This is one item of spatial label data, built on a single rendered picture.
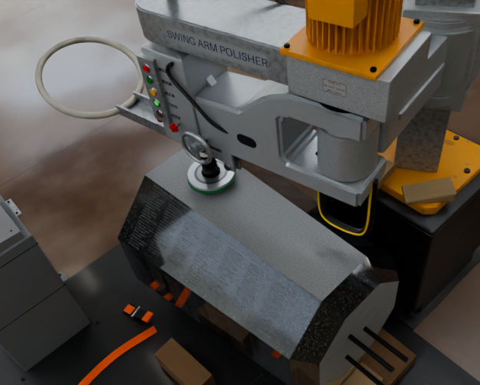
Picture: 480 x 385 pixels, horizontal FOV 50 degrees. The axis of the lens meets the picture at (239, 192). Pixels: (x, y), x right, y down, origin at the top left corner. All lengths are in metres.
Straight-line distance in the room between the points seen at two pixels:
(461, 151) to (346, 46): 1.32
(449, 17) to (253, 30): 0.72
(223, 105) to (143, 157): 2.12
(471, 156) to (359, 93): 1.25
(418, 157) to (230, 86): 0.94
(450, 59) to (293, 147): 0.64
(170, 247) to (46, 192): 1.76
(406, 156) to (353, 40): 1.12
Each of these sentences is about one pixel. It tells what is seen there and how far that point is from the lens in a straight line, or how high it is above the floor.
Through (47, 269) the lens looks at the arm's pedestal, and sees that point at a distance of 2.64.
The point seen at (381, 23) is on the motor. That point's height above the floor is 1.82.
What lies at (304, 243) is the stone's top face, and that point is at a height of 0.85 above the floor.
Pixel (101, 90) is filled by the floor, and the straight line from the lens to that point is 4.70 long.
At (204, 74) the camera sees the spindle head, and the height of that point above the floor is 1.45.
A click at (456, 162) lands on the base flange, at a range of 2.51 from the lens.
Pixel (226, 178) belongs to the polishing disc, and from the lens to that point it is 2.24.
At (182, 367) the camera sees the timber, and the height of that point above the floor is 0.14.
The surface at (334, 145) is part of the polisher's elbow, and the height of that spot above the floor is 1.42.
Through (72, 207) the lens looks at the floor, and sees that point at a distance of 3.70.
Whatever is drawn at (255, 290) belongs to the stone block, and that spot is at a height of 0.76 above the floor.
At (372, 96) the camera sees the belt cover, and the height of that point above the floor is 1.66.
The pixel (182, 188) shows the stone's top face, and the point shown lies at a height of 0.85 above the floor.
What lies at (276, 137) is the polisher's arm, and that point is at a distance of 1.69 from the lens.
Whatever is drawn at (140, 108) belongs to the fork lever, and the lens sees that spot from 2.41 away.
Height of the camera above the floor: 2.47
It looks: 46 degrees down
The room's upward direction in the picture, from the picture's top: 10 degrees counter-clockwise
